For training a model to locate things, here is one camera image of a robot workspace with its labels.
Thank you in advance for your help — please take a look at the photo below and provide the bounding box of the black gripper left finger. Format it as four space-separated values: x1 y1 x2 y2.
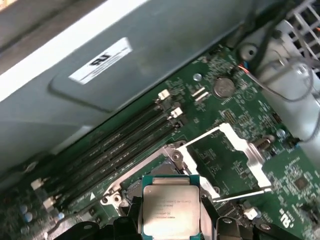
51 195 144 240

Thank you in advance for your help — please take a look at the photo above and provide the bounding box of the metal socket cover frame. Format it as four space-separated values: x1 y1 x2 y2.
176 123 273 199

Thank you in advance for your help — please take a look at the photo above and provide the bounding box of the white UL sticker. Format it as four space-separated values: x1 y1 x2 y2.
68 37 133 86

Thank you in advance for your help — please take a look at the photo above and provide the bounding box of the silver coin battery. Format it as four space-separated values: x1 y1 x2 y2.
213 76 236 99

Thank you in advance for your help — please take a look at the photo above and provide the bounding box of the thin metal locking lever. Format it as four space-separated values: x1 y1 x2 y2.
212 188 273 203

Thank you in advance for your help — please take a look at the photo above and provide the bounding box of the black PC case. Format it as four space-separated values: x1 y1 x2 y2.
0 0 320 181

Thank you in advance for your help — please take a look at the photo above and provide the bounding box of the green motherboard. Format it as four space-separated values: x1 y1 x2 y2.
0 43 320 240

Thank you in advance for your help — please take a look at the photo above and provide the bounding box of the thin grey wire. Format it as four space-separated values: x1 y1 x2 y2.
249 56 318 145

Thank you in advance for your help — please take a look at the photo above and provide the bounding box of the black CPU socket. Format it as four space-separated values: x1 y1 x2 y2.
99 142 221 240

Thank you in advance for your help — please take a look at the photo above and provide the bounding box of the white board connector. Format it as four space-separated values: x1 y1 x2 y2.
243 207 259 221

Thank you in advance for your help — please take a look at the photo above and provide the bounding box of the silver metal drive cage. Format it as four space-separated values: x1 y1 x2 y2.
234 0 320 143

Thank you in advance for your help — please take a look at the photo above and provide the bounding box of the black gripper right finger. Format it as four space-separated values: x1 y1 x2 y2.
199 194 285 240

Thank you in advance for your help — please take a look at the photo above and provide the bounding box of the silver topped CPU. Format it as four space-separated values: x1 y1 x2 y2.
141 174 201 237

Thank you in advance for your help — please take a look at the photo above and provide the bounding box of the thick black cable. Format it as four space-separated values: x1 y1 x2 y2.
243 0 278 72

